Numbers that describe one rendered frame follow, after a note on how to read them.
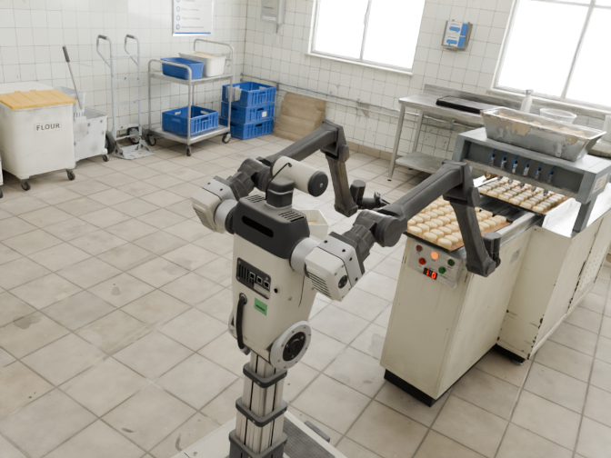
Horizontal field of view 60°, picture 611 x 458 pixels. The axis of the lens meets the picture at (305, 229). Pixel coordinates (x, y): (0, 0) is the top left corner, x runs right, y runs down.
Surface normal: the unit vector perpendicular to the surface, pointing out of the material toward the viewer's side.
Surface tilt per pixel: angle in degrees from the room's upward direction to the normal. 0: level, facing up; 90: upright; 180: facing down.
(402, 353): 90
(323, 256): 30
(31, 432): 0
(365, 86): 90
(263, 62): 90
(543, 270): 90
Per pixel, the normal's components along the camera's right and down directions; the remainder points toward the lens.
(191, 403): 0.11, -0.90
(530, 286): -0.67, 0.24
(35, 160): 0.79, 0.37
